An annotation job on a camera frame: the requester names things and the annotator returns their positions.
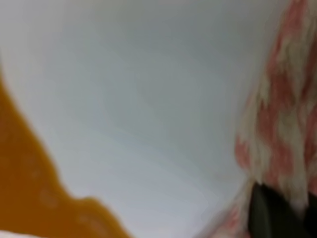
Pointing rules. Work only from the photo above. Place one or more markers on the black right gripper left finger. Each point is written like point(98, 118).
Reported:
point(271, 216)

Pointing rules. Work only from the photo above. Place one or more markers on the pink white striped rag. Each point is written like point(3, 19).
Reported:
point(276, 143)

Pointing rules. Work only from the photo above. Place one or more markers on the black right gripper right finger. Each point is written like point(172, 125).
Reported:
point(310, 220)

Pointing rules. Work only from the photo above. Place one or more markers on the brown coffee spill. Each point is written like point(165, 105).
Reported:
point(32, 200)

